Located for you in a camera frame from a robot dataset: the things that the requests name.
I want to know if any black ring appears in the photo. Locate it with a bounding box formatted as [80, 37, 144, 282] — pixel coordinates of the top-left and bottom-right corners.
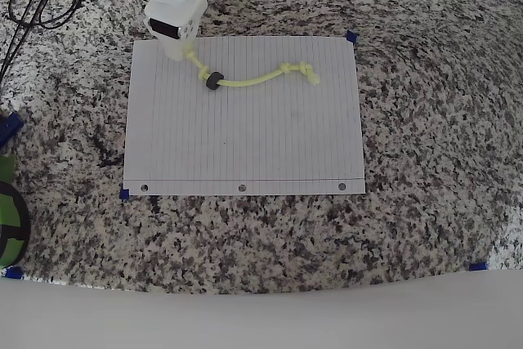
[206, 72, 226, 92]

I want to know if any lined white paper sheet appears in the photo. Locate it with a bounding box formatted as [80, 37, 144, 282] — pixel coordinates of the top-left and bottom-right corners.
[122, 35, 367, 197]

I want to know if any green and black tape roll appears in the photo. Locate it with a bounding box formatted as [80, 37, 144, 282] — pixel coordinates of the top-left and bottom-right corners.
[0, 180, 32, 269]

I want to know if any yellow-green knotted rope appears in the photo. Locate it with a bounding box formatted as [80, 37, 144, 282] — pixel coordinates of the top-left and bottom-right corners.
[182, 47, 322, 91]

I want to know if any black cable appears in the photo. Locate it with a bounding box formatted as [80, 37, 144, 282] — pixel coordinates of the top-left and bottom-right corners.
[0, 0, 118, 84]

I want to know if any green tape piece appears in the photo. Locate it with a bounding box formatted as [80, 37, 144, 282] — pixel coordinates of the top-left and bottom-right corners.
[0, 154, 18, 185]

